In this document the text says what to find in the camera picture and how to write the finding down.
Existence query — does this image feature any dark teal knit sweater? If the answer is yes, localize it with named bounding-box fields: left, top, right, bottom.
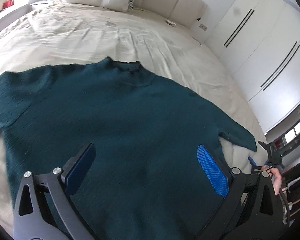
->
left=0, top=58, right=256, bottom=239

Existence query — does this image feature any right hand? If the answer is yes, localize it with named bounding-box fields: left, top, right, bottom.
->
left=261, top=165, right=282, bottom=196

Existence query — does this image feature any white wardrobe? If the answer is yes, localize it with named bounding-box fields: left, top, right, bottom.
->
left=206, top=0, right=300, bottom=132

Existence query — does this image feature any small item on bed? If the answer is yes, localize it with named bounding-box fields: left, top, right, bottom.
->
left=166, top=20, right=176, bottom=27

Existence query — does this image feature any cream bed sheet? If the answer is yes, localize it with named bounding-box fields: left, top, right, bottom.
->
left=0, top=3, right=267, bottom=230

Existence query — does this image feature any beige padded headboard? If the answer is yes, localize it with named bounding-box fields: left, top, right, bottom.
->
left=133, top=0, right=206, bottom=28

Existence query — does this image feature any zebra striped cloth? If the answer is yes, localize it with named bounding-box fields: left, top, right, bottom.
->
left=128, top=0, right=134, bottom=10

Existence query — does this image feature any red box on shelf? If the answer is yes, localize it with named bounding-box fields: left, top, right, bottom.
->
left=2, top=0, right=14, bottom=9

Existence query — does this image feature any black cable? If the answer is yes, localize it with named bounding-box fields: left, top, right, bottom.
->
left=277, top=189, right=294, bottom=228

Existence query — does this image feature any wall socket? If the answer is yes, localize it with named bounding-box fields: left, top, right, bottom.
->
left=199, top=24, right=207, bottom=31

